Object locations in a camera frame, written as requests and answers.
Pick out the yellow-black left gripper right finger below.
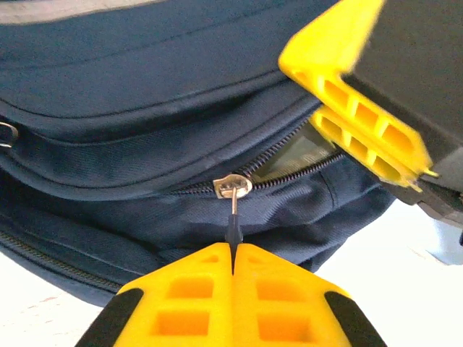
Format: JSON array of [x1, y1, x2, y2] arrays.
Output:
[[233, 242, 388, 347]]

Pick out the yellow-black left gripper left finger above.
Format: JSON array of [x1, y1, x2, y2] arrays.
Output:
[[74, 241, 234, 347]]

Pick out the navy blue backpack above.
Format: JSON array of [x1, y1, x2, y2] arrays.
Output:
[[0, 0, 399, 308]]

